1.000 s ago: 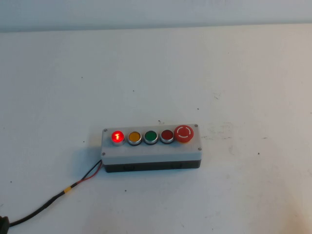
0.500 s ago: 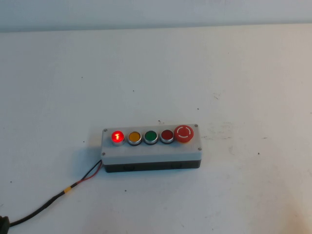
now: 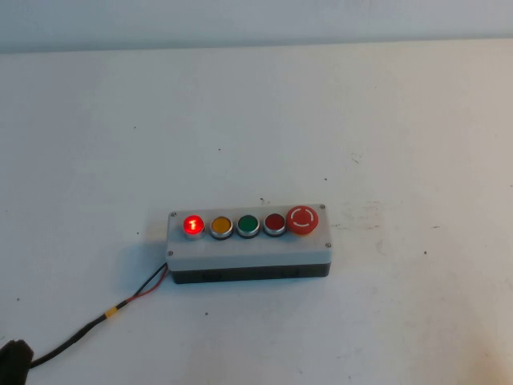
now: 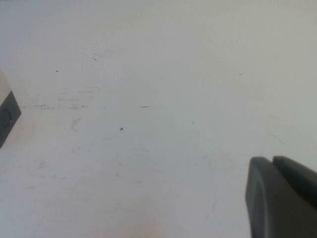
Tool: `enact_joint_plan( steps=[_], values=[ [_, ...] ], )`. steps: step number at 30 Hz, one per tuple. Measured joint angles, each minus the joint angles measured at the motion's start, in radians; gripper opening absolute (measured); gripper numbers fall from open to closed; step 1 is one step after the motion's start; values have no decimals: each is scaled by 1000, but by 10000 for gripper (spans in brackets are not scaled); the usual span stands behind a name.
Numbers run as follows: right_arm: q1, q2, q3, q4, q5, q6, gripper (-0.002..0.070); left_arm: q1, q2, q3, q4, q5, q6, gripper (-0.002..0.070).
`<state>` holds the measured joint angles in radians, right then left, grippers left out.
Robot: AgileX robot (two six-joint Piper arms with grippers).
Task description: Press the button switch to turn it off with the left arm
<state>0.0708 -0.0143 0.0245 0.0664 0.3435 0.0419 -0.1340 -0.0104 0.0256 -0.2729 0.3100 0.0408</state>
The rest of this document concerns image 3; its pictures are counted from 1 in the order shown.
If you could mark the bright red push button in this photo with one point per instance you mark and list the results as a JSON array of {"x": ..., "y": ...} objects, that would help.
[{"x": 193, "y": 225}]

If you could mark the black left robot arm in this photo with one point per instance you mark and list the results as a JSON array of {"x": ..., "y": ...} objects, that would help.
[{"x": 14, "y": 363}]

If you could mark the green push button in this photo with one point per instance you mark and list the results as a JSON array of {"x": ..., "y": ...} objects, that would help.
[{"x": 247, "y": 224}]

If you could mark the dark red push button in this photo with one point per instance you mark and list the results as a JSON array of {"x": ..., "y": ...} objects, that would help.
[{"x": 274, "y": 221}]

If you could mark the yellow push button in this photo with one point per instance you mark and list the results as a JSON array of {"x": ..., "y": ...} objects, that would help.
[{"x": 221, "y": 225}]

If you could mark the red emergency stop mushroom button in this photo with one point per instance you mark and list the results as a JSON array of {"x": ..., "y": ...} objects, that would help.
[{"x": 302, "y": 219}]

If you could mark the grey button box black base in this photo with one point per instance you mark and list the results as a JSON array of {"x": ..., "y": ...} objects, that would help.
[{"x": 248, "y": 252}]

